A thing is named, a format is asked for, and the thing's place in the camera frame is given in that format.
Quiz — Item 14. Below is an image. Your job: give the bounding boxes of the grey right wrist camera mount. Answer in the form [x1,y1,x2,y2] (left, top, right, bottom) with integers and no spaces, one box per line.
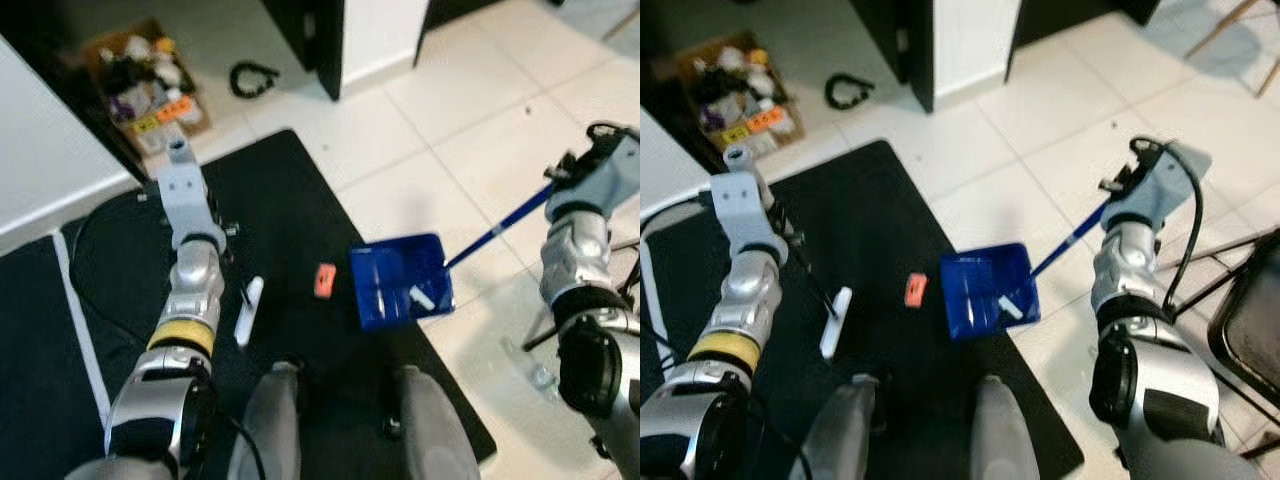
[1115,143,1213,231]
[570,130,641,216]

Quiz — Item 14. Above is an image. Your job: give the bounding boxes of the black curved cable chain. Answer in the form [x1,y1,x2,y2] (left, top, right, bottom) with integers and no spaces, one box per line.
[825,75,876,111]
[230,62,283,99]

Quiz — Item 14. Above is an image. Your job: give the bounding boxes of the white chair with wooden legs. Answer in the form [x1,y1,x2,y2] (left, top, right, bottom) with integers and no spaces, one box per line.
[1185,0,1280,98]

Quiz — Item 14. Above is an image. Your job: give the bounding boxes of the black cabinet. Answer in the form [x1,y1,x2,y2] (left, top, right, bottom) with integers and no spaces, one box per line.
[850,0,936,113]
[420,0,561,36]
[262,0,346,101]
[1005,0,1161,51]

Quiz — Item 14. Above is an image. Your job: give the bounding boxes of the grey handled white broom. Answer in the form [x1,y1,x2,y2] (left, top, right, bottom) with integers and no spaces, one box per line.
[167,138,266,348]
[722,143,854,359]

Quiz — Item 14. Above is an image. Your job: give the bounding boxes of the silver robot leg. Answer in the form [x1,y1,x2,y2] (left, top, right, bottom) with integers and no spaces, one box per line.
[228,362,301,480]
[800,375,881,480]
[385,365,481,480]
[970,375,1041,480]

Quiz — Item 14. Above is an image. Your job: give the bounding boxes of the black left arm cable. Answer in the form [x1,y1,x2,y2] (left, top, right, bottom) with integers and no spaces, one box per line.
[70,188,166,346]
[640,195,716,361]

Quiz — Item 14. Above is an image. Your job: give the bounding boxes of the silver left robot leg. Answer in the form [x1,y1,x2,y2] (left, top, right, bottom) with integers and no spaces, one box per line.
[228,362,301,480]
[800,375,881,480]

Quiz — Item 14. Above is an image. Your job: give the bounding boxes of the clear plastic bottle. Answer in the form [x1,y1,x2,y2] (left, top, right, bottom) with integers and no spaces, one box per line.
[500,335,561,399]

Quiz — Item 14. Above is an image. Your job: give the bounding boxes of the cardboard box of clutter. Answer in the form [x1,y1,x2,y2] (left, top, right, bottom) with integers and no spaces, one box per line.
[675,30,806,156]
[82,18,213,156]

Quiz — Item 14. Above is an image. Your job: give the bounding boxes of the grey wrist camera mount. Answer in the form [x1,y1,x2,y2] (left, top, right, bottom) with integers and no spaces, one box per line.
[158,163,229,251]
[1115,143,1213,231]
[710,170,786,263]
[570,130,641,216]

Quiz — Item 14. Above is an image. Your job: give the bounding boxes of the black floor mat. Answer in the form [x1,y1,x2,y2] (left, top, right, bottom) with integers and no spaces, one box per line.
[62,128,498,480]
[0,235,106,480]
[650,140,1086,480]

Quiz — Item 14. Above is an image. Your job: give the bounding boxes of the blue long-handled dustpan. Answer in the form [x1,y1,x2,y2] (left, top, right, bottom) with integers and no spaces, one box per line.
[350,180,561,331]
[940,198,1113,341]

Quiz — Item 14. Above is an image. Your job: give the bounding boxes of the silver right robot leg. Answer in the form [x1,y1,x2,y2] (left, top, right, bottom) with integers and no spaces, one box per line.
[385,365,481,480]
[970,375,1041,480]

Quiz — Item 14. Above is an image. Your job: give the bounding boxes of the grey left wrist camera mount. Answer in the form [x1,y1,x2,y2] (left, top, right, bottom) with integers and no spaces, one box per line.
[710,170,786,263]
[158,163,229,251]

